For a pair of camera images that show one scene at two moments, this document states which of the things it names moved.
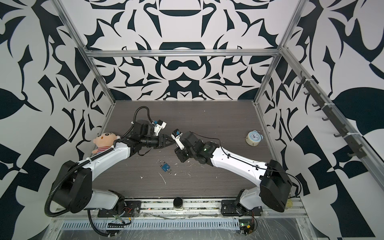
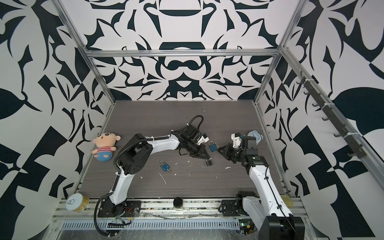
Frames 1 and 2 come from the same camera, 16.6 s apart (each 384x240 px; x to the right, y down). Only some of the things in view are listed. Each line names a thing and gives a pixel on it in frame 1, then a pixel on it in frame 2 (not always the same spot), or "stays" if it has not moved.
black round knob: [177, 202] stays
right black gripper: [179, 152] -> [227, 153]
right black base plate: [228, 208] stays
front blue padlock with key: [165, 167] stays
